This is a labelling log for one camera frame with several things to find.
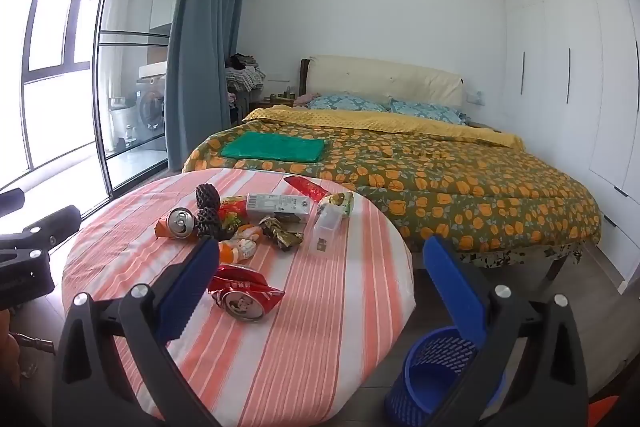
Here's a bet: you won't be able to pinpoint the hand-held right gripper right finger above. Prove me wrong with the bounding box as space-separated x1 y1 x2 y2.
415 234 591 427

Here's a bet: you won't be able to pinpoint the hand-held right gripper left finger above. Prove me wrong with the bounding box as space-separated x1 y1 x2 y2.
52 234 223 427

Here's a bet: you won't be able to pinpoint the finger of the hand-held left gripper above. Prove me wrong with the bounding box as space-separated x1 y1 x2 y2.
0 205 83 263
0 188 26 217

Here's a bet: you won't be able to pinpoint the crushed red can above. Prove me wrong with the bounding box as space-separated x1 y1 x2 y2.
207 264 286 324

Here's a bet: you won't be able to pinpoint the orange white snack wrapper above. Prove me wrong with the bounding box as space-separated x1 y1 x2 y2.
218 224 263 264

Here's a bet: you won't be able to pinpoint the crushed orange can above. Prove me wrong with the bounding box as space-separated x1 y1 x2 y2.
154 207 197 240

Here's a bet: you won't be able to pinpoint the blue plastic waste basket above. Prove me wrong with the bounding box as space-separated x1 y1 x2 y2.
385 326 506 427

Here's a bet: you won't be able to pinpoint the black netted foam sleeve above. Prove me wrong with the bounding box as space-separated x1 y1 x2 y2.
195 183 223 240

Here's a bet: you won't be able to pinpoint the red snack wrapper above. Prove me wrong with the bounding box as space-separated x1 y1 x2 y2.
217 196 251 220

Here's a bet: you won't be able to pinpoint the gold black wrapper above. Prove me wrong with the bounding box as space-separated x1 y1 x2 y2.
257 215 305 253

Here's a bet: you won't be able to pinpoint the white milk carton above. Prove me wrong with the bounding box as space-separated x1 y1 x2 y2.
246 193 312 224

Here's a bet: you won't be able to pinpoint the clear plastic box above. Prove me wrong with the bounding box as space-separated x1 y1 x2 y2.
313 205 346 255

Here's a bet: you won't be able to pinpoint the green white snack bag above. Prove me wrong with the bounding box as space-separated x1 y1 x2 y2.
318 192 355 218

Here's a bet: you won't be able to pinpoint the orange flower quilt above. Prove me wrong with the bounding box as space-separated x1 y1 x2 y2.
182 104 603 253

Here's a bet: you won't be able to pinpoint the grey bucket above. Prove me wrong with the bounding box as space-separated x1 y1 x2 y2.
109 97 138 152

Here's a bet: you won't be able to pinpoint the orange striped tablecloth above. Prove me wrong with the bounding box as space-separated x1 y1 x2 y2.
61 167 417 427

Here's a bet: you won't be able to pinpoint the grey washing machine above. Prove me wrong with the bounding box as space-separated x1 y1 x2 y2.
136 74 167 142

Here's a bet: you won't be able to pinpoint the long red wrapper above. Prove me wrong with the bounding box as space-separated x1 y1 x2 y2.
284 175 327 200

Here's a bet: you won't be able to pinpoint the green folded cloth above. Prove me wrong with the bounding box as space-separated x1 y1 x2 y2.
221 132 326 164

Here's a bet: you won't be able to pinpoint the balcony window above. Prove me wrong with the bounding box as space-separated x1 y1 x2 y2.
0 0 101 188

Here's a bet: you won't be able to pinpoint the blue floral pillow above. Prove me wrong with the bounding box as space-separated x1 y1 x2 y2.
390 99 463 125
307 93 391 112

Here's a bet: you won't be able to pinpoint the person's orange pants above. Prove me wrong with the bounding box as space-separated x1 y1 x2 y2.
586 394 622 427

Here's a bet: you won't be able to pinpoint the wooden nightstand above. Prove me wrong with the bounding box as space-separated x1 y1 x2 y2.
250 93 301 112

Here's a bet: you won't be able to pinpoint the pile of clothes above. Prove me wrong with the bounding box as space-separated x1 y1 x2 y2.
225 53 266 108

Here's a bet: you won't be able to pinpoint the cream headboard cushion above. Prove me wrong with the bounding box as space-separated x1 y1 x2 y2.
306 55 465 108

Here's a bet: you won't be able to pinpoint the white wardrobe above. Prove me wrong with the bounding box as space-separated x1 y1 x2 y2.
502 0 640 293

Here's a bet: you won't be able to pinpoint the blue grey curtain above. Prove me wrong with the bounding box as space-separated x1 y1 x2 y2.
165 0 251 172

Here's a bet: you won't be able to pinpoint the black sliding door frame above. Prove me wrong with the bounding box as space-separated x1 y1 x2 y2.
92 0 188 208

